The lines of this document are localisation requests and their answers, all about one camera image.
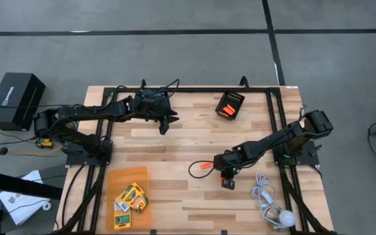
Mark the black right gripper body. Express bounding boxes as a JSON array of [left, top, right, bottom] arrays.
[[213, 151, 243, 179]]

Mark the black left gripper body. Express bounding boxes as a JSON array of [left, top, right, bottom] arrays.
[[134, 90, 172, 135]]

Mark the yellow green crayon box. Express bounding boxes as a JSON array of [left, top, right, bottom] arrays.
[[114, 195, 131, 213], [112, 210, 132, 231], [119, 181, 149, 213]]

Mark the white round bulb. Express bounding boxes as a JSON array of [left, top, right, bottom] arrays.
[[278, 210, 296, 228]]

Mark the orange translucent plastic bin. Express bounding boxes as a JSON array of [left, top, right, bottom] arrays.
[[105, 166, 152, 233]]

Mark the black cardboard box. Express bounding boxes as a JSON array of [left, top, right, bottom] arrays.
[[0, 72, 46, 131]]

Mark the white paper sheet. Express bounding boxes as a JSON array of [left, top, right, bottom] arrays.
[[0, 169, 51, 226]]

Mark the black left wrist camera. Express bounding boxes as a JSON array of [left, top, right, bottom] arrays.
[[142, 96, 161, 112]]

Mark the black left camera cable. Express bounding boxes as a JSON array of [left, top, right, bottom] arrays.
[[116, 78, 181, 99]]

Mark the black camera cable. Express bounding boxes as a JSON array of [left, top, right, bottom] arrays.
[[187, 159, 218, 180], [116, 78, 181, 99]]

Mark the black right camera cable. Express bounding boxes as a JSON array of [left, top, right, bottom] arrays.
[[187, 159, 218, 180]]

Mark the white power cord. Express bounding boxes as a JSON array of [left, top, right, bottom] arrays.
[[251, 172, 289, 231]]

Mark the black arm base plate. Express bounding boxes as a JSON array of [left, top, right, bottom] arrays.
[[65, 139, 113, 166], [271, 138, 320, 166]]

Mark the yellow cable connector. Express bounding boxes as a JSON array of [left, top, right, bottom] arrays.
[[40, 136, 54, 149]]

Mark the yellow cable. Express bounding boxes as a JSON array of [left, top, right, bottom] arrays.
[[7, 145, 65, 157]]

